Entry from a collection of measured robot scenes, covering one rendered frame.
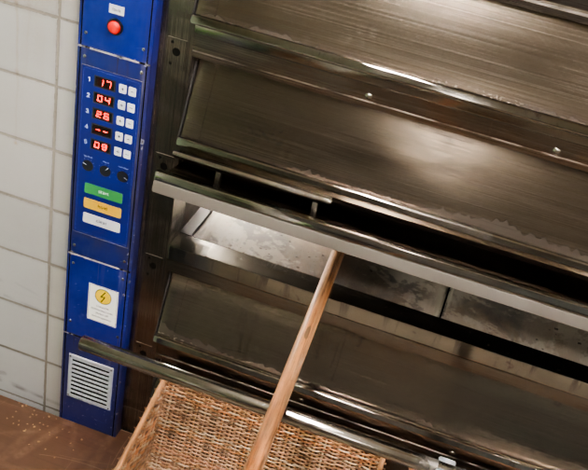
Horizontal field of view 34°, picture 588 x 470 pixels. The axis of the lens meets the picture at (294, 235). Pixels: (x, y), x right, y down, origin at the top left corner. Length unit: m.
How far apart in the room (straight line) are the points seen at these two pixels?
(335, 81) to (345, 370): 0.68
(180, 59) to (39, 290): 0.75
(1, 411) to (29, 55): 0.95
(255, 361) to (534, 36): 0.96
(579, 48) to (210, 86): 0.71
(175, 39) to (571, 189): 0.81
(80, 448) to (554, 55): 1.47
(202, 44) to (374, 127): 0.37
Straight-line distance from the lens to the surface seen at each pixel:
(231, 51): 1.89
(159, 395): 2.29
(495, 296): 1.81
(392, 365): 2.15
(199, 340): 2.24
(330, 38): 1.80
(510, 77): 1.77
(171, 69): 1.96
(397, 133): 1.87
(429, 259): 1.80
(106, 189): 2.11
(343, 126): 1.89
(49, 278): 2.36
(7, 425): 2.56
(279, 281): 2.09
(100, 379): 2.42
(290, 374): 1.81
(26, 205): 2.28
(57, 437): 2.52
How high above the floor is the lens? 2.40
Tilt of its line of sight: 33 degrees down
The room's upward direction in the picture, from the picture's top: 12 degrees clockwise
